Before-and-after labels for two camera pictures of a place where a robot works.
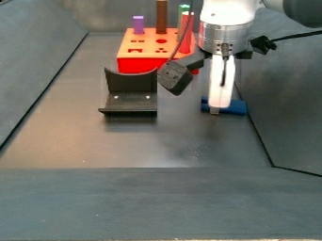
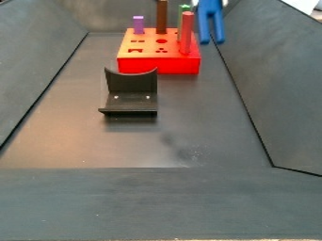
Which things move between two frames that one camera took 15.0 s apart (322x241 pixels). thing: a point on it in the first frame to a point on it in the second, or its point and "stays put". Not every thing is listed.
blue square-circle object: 236,107 to 207,8
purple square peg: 138,24 stays put
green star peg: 181,8 stays put
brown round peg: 160,17 stays put
